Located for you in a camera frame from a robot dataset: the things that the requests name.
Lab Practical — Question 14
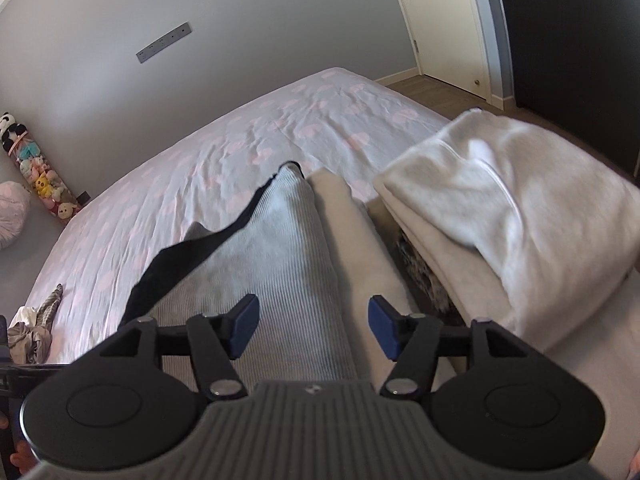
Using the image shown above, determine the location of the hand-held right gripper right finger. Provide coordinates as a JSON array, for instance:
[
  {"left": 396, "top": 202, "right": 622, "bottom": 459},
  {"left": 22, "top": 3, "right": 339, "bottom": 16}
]
[{"left": 367, "top": 296, "right": 544, "bottom": 402}]

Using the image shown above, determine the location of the grey shirt with black sleeves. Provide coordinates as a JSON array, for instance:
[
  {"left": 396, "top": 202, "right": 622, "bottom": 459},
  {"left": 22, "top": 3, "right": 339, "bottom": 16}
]
[{"left": 122, "top": 161, "right": 359, "bottom": 386}]

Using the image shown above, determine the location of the pink dotted pillow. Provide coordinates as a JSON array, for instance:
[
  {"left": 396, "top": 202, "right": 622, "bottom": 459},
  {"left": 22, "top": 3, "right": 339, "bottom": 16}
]
[{"left": 0, "top": 181, "right": 32, "bottom": 251}]

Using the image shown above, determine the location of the clear tube of plush toys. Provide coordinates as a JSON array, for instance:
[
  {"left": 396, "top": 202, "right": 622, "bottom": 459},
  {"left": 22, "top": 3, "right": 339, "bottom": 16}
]
[{"left": 0, "top": 112, "right": 84, "bottom": 224}]

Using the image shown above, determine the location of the grey wall switch panel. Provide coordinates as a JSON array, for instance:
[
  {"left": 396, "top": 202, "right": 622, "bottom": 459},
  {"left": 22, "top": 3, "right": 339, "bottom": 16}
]
[{"left": 136, "top": 21, "right": 193, "bottom": 65}]

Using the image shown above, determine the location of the dark wardrobe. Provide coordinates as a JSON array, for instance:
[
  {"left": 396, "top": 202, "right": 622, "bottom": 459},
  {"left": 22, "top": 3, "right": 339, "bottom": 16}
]
[{"left": 492, "top": 0, "right": 640, "bottom": 177}]

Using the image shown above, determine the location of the bed with pink dotted sheet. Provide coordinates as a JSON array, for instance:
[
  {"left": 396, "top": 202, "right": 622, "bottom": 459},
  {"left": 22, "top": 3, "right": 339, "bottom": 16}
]
[{"left": 22, "top": 66, "right": 640, "bottom": 480}]

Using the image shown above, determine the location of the white fleece garment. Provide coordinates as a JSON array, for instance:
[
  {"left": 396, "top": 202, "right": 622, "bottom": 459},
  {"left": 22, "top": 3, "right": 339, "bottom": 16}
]
[{"left": 374, "top": 109, "right": 640, "bottom": 356}]

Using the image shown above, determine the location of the beige pink garment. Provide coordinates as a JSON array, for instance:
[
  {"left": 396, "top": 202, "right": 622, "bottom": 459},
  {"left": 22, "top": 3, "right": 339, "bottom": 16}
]
[{"left": 7, "top": 322, "right": 54, "bottom": 365}]

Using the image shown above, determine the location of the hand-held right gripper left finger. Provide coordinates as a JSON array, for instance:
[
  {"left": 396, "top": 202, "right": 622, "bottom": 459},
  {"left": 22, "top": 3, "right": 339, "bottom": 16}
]
[{"left": 117, "top": 294, "right": 261, "bottom": 401}]

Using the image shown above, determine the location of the striped olive garment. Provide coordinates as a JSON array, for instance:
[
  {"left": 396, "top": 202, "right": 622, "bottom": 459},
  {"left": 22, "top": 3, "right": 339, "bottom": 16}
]
[{"left": 30, "top": 283, "right": 65, "bottom": 335}]

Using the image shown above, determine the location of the cream door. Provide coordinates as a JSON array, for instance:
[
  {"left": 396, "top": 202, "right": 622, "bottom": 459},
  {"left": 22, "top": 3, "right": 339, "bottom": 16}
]
[{"left": 384, "top": 0, "right": 493, "bottom": 102}]

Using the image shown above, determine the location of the beige folded garment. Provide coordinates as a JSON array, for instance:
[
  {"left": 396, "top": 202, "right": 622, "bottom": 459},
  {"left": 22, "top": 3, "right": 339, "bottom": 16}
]
[{"left": 306, "top": 169, "right": 433, "bottom": 393}]

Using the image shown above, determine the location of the dark patterned folded garment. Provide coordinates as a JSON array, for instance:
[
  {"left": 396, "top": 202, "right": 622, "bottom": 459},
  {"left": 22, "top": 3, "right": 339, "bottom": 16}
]
[{"left": 394, "top": 232, "right": 467, "bottom": 332}]

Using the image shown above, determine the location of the person's left hand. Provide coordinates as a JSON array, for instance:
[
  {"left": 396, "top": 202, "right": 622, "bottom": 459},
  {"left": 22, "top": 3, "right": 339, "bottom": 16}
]
[{"left": 0, "top": 410, "right": 35, "bottom": 468}]

